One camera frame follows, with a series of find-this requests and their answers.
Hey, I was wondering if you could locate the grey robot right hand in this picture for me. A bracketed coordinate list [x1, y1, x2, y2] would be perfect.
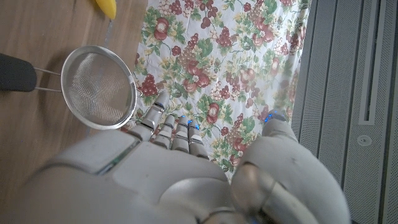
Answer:
[6, 90, 352, 224]

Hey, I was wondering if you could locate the metal mesh sieve black handle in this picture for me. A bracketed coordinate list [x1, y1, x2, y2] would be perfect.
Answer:
[0, 45, 142, 131]

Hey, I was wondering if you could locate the yellow toy banana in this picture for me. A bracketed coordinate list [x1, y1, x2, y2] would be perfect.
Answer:
[95, 0, 118, 21]

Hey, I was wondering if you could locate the floral fruit print backdrop cloth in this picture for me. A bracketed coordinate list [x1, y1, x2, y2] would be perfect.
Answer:
[123, 0, 313, 183]

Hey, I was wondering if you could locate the grey perforated wall panel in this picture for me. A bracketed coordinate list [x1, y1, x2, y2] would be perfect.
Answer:
[290, 0, 398, 224]

